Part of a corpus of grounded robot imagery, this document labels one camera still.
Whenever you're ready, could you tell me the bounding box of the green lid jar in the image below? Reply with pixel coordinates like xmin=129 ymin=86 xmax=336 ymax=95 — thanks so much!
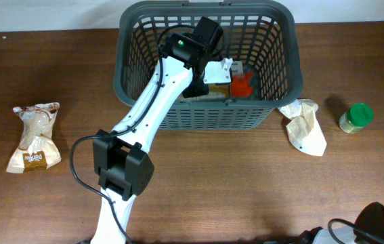
xmin=339 ymin=103 xmax=375 ymax=134

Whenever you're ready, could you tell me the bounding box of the grey plastic basket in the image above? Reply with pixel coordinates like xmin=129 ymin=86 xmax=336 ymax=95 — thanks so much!
xmin=113 ymin=1 xmax=303 ymax=130

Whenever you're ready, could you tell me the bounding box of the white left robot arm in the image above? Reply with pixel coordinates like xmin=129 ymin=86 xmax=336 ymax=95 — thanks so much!
xmin=91 ymin=17 xmax=231 ymax=243

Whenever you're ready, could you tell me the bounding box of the white tissue multipack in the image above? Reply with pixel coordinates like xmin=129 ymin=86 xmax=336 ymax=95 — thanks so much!
xmin=230 ymin=61 xmax=243 ymax=76

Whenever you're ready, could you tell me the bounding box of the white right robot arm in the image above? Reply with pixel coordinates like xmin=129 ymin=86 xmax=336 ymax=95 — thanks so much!
xmin=294 ymin=202 xmax=384 ymax=244

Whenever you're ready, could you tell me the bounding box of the crumpled beige paper bag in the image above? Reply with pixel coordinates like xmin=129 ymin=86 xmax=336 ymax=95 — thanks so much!
xmin=278 ymin=99 xmax=327 ymax=157

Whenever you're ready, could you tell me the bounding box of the orange biscuit packet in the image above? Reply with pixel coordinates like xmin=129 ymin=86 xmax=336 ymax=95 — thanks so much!
xmin=194 ymin=71 xmax=254 ymax=101

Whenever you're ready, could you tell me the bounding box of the white brown bread bag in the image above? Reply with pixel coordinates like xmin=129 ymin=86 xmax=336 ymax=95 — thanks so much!
xmin=6 ymin=102 xmax=62 ymax=174

